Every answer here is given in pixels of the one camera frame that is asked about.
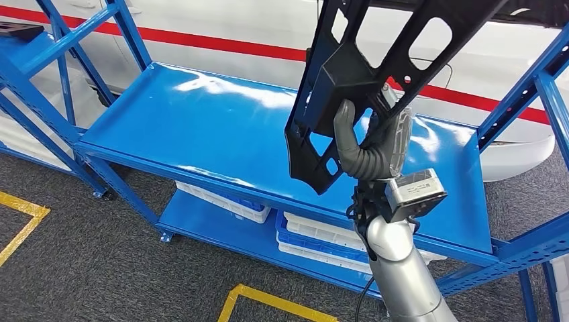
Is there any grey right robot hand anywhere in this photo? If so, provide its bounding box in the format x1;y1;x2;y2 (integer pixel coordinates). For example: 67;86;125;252
333;83;414;181

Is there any black license plate bracket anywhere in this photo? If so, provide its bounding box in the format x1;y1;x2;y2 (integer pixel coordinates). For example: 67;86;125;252
284;0;508;195

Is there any blue metal shelf rack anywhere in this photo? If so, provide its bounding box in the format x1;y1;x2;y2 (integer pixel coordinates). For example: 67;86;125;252
0;0;569;322
0;0;119;199

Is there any black plastic part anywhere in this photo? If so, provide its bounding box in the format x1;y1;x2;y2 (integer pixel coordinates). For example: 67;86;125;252
0;22;46;42

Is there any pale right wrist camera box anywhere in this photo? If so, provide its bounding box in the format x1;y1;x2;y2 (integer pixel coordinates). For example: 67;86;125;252
384;168;448;223

